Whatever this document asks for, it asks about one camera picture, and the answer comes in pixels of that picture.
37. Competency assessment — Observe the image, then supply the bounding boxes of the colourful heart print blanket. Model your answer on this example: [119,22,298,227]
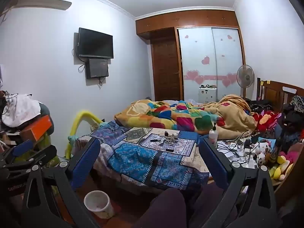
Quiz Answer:
[114,94,257,136]

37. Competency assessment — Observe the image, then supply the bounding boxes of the small black wall monitor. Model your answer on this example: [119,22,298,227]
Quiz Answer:
[86,58,110,80]

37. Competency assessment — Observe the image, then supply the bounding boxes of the orange box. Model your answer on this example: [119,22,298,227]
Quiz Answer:
[20,114,53,142]

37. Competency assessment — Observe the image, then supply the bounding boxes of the person's right leg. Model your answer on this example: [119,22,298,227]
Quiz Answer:
[189,182,238,228]

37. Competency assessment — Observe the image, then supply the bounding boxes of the white pump bottle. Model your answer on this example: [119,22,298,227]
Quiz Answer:
[208,122,219,145]

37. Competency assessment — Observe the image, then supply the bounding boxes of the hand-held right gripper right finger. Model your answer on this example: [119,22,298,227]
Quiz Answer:
[199,138,284,228]

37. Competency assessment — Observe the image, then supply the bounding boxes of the dark grey bag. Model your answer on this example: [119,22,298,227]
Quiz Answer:
[39,102,55,130]

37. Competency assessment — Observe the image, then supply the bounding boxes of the pile of dark clothes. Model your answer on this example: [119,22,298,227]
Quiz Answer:
[247,95,304,138]

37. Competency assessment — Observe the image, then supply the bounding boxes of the white cloth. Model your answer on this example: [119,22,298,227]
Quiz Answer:
[2,93,41,127]

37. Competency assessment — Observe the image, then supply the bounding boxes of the brown wooden door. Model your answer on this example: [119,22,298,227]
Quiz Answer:
[151,38,183,101]

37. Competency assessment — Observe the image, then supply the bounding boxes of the spotted dog plush toy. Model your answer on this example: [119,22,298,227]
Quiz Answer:
[255,140,273,166]

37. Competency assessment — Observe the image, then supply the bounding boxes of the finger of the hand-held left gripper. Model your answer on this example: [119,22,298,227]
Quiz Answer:
[0,139,34,166]
[4,146,58,172]

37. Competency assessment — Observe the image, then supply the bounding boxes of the white standing fan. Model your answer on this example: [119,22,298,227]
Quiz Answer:
[236,65,255,100]

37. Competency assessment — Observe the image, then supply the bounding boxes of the small white cabinet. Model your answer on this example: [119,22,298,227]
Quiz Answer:
[199,87,218,104]

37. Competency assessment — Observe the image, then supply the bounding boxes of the blue patchwork quilt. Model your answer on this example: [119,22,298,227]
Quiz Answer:
[78,121,211,191]

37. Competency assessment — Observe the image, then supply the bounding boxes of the tangle of charger cables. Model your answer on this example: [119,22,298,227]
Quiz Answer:
[223,130,262,164]

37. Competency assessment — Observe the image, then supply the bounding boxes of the wooden wardrobe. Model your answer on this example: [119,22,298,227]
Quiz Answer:
[135,9,246,101]

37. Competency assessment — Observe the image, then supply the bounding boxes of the person's left leg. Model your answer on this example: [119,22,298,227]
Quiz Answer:
[133,187,188,228]

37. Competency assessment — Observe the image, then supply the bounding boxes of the red flower plush cushion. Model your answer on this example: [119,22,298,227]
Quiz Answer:
[253,111,281,131]

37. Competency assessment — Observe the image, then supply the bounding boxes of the yellow plush toy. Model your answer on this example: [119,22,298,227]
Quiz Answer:
[270,155,294,180]

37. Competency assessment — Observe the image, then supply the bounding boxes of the yellow foam tube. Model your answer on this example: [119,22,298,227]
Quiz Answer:
[64,109,104,160]

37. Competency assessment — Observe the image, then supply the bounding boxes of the white heart sticker sliding door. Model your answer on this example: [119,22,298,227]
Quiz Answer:
[212,28,245,98]
[178,28,218,104]

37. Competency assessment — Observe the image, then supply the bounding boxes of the wooden bed headboard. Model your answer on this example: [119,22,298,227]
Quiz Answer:
[256,77,304,115]

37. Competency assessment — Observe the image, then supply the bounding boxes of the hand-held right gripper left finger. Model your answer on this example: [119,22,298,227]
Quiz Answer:
[21,138,101,228]

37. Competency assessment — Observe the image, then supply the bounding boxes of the person's leg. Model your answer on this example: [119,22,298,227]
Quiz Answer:
[189,182,238,228]
[133,187,188,228]

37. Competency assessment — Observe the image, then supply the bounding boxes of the black wall television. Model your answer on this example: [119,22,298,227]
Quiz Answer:
[78,28,114,59]

